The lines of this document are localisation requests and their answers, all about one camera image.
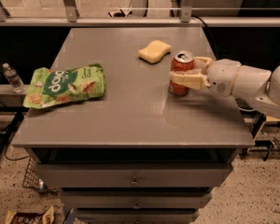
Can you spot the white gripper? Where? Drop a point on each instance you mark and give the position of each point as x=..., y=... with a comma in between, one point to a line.
x=222, y=77

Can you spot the red coke can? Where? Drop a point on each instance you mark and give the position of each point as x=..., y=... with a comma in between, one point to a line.
x=182, y=61

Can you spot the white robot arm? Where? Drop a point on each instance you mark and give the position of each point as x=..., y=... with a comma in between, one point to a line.
x=259, y=88

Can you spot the yellow sponge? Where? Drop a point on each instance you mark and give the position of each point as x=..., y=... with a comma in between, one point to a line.
x=154, y=51

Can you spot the grey drawer cabinet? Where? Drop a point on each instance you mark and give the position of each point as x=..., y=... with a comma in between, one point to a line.
x=138, y=121

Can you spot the green snack bag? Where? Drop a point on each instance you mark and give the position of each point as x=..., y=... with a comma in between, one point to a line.
x=50, y=88

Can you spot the top grey drawer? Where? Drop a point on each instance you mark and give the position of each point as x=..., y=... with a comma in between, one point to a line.
x=150, y=175

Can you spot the grey drawer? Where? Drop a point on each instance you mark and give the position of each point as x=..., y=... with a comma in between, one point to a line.
x=137, y=199
x=150, y=175
x=141, y=216

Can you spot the middle grey drawer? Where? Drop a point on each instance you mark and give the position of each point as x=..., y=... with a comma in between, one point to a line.
x=137, y=199

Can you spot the clear plastic water bottle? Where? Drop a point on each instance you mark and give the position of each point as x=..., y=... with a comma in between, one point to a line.
x=13, y=78

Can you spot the bottom grey drawer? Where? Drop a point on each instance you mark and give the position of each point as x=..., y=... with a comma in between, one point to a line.
x=141, y=216

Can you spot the brown snack bag on floor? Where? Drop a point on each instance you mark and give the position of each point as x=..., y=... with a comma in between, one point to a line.
x=30, y=218

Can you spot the wire basket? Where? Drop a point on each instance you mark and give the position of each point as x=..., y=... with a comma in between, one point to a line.
x=31, y=180

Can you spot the metal railing frame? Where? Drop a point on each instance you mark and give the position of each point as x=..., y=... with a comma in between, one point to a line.
x=140, y=13

